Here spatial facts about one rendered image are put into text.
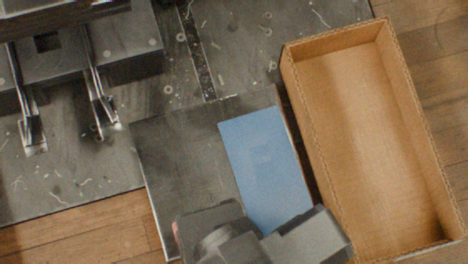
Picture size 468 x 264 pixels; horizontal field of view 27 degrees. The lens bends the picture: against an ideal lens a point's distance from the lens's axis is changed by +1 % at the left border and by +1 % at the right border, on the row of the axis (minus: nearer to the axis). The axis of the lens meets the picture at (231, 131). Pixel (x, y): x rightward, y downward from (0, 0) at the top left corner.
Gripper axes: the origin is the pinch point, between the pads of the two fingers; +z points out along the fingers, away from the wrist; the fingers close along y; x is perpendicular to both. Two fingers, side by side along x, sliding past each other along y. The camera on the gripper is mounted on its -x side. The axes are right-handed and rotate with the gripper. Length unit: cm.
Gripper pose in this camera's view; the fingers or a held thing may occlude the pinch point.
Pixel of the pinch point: (200, 231)
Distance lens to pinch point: 102.0
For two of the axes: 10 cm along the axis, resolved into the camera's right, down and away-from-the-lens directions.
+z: -2.5, -1.9, 9.5
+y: -2.2, -9.4, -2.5
